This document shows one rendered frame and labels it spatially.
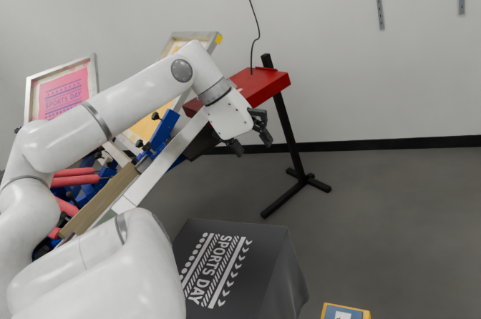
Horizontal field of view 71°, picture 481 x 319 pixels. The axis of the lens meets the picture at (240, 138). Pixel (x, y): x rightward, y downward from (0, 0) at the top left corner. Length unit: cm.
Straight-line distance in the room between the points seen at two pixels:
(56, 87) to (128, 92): 236
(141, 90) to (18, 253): 33
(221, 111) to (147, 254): 51
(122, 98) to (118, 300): 43
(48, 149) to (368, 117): 271
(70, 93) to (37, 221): 226
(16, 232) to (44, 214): 4
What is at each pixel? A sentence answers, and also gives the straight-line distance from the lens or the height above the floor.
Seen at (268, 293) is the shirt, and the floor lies 92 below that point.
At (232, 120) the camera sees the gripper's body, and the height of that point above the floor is 158.
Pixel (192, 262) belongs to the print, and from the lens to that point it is 140.
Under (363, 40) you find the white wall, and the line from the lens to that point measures 278.
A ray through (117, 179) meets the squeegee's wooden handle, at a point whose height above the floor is 129.
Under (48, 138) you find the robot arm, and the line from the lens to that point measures 64.
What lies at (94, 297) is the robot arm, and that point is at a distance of 29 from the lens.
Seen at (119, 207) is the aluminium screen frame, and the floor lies 155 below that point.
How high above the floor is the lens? 191
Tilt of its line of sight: 29 degrees down
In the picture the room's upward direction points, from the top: 21 degrees counter-clockwise
